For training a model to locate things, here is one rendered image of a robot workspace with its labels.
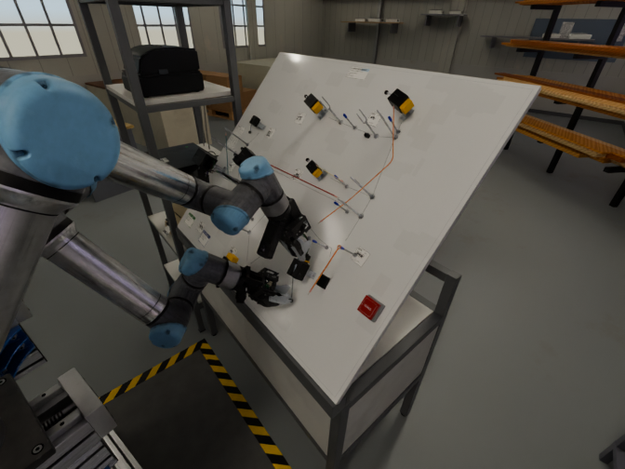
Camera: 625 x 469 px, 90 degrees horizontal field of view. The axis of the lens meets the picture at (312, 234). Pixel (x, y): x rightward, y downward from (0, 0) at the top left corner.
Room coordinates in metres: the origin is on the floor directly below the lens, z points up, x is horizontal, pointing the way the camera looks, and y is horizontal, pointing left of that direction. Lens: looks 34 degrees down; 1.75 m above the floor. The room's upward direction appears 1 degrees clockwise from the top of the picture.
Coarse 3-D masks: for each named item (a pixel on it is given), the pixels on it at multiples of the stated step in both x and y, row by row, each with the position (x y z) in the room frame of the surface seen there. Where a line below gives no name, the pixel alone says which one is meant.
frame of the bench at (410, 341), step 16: (208, 304) 1.27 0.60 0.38; (432, 304) 0.91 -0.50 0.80; (208, 320) 1.34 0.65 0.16; (432, 320) 0.83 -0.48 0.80; (416, 336) 0.75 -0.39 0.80; (400, 352) 0.68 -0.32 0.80; (368, 368) 0.61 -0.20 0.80; (384, 368) 0.62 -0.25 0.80; (272, 384) 0.78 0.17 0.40; (352, 384) 0.56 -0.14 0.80; (368, 384) 0.56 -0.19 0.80; (416, 384) 0.85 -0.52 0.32; (352, 400) 0.51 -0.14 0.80; (336, 416) 0.49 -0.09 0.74; (384, 416) 0.67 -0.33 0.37; (304, 432) 0.61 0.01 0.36; (336, 432) 0.48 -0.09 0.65; (368, 432) 0.61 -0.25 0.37; (320, 448) 0.53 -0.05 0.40; (336, 448) 0.48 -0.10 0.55; (352, 448) 0.54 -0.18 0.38; (336, 464) 0.48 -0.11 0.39
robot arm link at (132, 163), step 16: (128, 160) 0.54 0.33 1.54; (144, 160) 0.57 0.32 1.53; (160, 160) 0.62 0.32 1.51; (112, 176) 0.52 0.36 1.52; (128, 176) 0.53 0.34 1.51; (144, 176) 0.56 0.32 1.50; (160, 176) 0.58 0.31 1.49; (176, 176) 0.62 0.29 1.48; (192, 176) 0.68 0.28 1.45; (144, 192) 0.57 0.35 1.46; (160, 192) 0.58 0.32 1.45; (176, 192) 0.61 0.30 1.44; (192, 192) 0.64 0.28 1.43; (192, 208) 0.66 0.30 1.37
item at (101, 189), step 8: (128, 128) 3.62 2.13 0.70; (120, 136) 3.53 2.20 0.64; (128, 136) 3.60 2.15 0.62; (104, 184) 3.25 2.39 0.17; (112, 184) 3.31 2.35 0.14; (120, 184) 3.38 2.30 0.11; (96, 192) 3.16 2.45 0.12; (104, 192) 3.23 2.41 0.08; (112, 192) 3.29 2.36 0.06; (120, 192) 3.36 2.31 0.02; (96, 200) 3.14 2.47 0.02
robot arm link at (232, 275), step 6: (234, 264) 0.68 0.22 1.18; (228, 270) 0.65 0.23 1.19; (234, 270) 0.66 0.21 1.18; (240, 270) 0.67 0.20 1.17; (228, 276) 0.64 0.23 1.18; (234, 276) 0.64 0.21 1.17; (240, 276) 0.66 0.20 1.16; (222, 282) 0.63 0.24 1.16; (228, 282) 0.63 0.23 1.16; (234, 282) 0.64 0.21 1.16; (228, 288) 0.64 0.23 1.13
